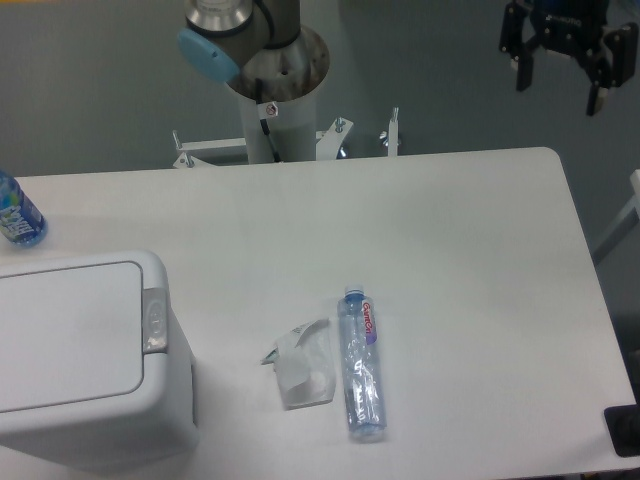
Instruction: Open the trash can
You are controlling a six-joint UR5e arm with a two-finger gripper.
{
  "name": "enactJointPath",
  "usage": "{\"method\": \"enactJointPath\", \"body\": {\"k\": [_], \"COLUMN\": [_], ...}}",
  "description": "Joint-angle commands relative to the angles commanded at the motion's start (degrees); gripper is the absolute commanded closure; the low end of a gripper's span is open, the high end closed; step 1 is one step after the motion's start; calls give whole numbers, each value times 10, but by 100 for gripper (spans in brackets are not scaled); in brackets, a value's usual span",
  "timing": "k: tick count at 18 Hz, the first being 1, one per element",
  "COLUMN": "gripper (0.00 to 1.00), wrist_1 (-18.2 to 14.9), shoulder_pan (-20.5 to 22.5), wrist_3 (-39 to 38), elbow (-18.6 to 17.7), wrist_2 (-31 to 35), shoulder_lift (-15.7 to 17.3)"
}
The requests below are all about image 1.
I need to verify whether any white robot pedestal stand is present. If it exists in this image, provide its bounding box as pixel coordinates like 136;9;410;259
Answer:
171;84;404;170

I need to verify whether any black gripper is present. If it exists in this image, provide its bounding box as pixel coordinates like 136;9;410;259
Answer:
499;1;639;116

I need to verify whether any clear empty plastic bottle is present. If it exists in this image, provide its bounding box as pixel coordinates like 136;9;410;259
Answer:
337;284;387;443

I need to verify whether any white push-lid trash can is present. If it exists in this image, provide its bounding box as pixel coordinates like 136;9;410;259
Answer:
1;250;199;474

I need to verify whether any crumpled clear plastic wrapper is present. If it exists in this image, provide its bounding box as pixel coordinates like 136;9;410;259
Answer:
260;318;337;410

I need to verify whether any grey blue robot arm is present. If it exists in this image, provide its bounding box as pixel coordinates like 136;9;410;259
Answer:
177;1;639;116

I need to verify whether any white frame at right edge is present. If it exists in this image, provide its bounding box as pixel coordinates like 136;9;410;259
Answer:
591;169;639;265

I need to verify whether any blue labelled water bottle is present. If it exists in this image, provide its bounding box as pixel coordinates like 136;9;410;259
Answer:
1;171;48;248

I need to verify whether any black clamp at table edge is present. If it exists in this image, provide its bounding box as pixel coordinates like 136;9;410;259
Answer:
604;404;639;458

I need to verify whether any black cable on pedestal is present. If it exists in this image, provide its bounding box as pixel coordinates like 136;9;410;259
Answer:
254;77;282;164

